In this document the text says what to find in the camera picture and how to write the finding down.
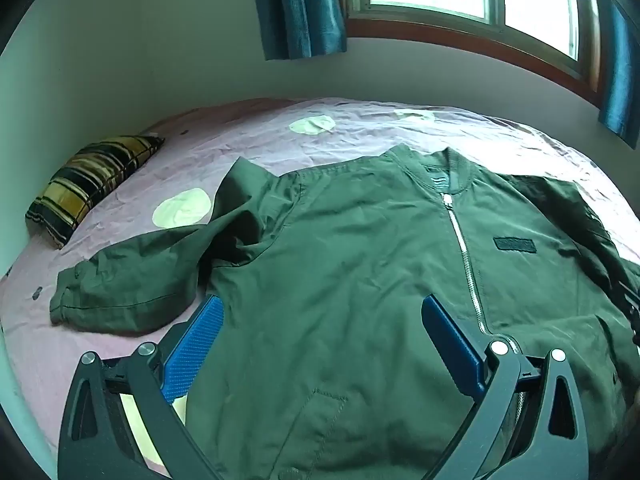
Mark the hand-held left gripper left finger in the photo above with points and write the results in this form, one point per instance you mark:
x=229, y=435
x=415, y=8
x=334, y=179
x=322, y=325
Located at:
x=197, y=350

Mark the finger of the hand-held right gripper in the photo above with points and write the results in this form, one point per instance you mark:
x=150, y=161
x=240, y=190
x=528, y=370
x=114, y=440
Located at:
x=632, y=307

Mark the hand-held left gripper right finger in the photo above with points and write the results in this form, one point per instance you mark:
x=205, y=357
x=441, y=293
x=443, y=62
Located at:
x=450, y=341

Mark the green zip jacket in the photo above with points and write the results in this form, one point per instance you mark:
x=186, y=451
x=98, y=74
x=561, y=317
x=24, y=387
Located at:
x=350, y=260

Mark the yellow black plaid pillow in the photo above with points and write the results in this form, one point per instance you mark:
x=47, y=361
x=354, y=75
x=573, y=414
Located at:
x=90, y=180

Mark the pink dotted bed sheet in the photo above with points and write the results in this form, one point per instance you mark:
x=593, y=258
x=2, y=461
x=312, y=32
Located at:
x=225, y=140

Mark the narrow teal curtain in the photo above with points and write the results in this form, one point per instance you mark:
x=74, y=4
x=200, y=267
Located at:
x=620, y=75

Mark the wide teal curtain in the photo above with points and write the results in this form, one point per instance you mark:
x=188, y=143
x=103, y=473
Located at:
x=295, y=10

